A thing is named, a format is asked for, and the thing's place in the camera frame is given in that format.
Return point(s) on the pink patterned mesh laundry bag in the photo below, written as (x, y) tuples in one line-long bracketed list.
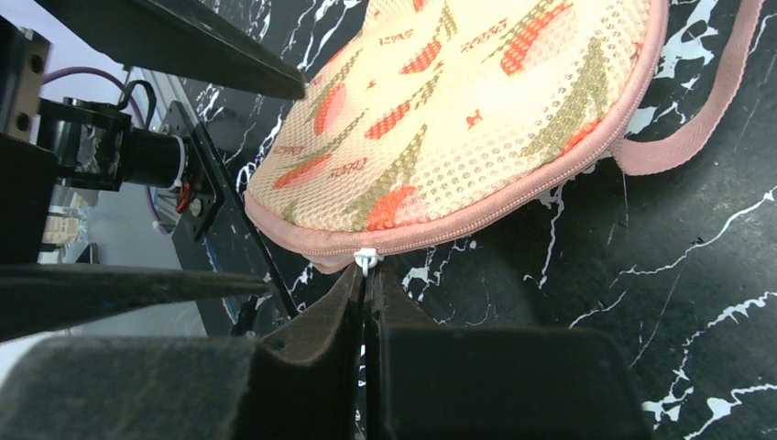
[(440, 117)]

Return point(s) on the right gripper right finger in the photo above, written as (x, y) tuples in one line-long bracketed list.
[(431, 381)]

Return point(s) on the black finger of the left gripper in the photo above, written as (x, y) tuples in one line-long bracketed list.
[(40, 298), (182, 38)]

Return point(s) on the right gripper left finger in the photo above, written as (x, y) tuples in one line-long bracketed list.
[(298, 382)]

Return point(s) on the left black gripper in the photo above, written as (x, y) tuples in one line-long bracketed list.
[(28, 172)]

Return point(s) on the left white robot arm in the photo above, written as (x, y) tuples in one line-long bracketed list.
[(95, 146)]

